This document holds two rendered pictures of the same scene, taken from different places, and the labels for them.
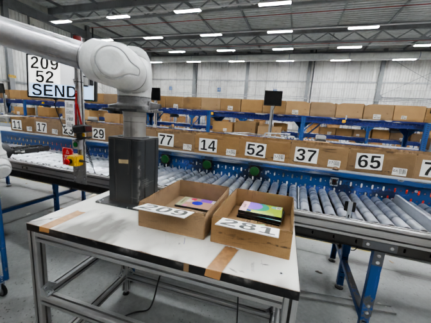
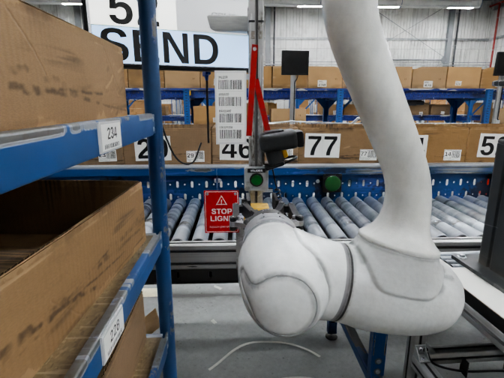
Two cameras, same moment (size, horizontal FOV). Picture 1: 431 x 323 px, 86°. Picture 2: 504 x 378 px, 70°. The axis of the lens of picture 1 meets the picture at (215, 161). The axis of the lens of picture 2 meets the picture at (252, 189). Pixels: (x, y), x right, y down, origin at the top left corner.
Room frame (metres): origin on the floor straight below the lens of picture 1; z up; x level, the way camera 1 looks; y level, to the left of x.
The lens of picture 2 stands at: (0.66, 1.32, 1.16)
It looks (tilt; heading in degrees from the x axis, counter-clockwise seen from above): 14 degrees down; 339
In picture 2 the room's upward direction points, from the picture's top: straight up
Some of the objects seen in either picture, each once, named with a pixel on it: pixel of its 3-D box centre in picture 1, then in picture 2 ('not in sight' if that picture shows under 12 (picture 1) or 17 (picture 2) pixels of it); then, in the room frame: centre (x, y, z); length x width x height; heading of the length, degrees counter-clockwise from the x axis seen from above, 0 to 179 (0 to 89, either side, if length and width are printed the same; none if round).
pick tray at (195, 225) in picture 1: (189, 203); not in sight; (1.01, 0.11, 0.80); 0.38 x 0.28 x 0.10; 164
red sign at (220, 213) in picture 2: (70, 156); (232, 211); (1.62, 1.03, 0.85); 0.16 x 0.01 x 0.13; 72
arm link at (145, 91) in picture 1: (133, 72); not in sight; (1.14, 0.41, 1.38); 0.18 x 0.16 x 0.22; 6
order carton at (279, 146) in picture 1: (265, 149); (487, 142); (1.94, -0.41, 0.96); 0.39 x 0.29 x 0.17; 72
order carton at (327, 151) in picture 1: (316, 154); not in sight; (1.81, -0.78, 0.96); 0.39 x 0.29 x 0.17; 72
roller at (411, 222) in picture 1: (401, 215); not in sight; (1.24, -1.06, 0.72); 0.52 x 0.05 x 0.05; 162
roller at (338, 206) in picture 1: (337, 204); not in sight; (1.34, -0.76, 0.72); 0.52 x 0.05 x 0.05; 162
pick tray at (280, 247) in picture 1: (257, 216); not in sight; (0.92, -0.19, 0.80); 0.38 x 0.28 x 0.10; 162
